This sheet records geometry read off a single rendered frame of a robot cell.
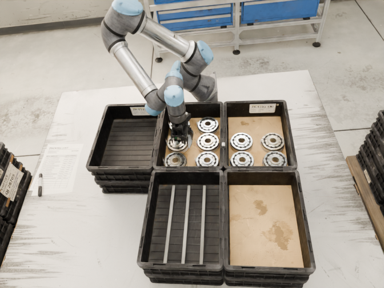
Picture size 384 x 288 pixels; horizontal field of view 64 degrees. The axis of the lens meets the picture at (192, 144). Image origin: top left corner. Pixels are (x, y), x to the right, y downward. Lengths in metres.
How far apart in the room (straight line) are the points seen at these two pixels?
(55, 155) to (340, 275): 1.49
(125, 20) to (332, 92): 2.13
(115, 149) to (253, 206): 0.72
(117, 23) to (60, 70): 2.37
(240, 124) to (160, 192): 0.53
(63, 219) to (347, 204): 1.30
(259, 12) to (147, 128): 1.98
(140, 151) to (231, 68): 1.91
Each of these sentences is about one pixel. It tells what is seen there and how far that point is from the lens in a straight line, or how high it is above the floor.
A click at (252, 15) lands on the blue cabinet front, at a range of 3.25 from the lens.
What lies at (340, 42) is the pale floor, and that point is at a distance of 3.73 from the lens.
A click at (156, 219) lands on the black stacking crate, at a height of 0.83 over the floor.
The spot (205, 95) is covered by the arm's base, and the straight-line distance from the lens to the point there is 1.69.
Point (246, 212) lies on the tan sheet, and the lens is 1.30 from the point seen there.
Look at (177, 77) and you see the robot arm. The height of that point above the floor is 1.18.
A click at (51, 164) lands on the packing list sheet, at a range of 1.84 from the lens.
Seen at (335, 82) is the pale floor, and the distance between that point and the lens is 3.20.
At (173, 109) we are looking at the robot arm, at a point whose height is 1.14.
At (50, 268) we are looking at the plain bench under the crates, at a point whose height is 0.70.
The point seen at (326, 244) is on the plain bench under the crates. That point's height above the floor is 0.70.
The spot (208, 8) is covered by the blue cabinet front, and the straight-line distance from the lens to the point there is 3.15.
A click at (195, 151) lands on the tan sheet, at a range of 1.47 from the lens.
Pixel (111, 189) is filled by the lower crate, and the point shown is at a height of 0.74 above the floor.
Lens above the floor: 2.00
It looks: 51 degrees down
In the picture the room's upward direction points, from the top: 9 degrees counter-clockwise
